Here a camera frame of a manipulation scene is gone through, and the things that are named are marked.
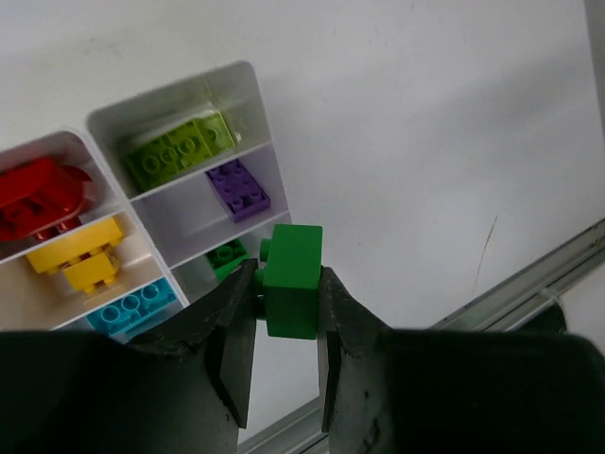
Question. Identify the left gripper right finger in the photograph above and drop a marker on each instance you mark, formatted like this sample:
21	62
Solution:
388	390

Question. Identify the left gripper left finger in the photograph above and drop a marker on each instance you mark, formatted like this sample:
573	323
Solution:
183	386

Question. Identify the teal lego brick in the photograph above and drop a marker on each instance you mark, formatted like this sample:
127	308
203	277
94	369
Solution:
133	309

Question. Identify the green square lego brick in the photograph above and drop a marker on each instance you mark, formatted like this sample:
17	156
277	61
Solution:
226	258

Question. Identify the yellow small lego brick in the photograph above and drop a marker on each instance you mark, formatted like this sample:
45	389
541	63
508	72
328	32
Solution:
86	274

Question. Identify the small green lego brick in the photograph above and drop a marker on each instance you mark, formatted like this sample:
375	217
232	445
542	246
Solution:
288	280

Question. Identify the yellow and lime lego stack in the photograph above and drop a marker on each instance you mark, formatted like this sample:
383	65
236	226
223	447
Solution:
68	250

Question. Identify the purple sloped lego brick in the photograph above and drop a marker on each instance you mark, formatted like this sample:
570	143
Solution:
239	193

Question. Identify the lime long lego brick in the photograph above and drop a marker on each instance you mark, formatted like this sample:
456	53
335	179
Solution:
169	155

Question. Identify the red round lego brick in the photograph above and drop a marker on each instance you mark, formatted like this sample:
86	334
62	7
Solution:
40	194

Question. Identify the lime square lego brick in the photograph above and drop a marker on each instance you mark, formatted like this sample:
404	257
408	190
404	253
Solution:
216	132

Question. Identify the red arched lego brick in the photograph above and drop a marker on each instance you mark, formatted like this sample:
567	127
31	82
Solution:
57	229

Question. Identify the left white divided container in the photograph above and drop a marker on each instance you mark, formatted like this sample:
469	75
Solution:
42	301

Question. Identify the white divided container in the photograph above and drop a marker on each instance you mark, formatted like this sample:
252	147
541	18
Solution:
183	216
42	301

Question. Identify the right white divided container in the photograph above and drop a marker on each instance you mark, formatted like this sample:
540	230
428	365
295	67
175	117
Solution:
183	216

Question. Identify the aluminium table rail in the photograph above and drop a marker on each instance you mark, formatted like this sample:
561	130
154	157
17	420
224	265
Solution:
528	301

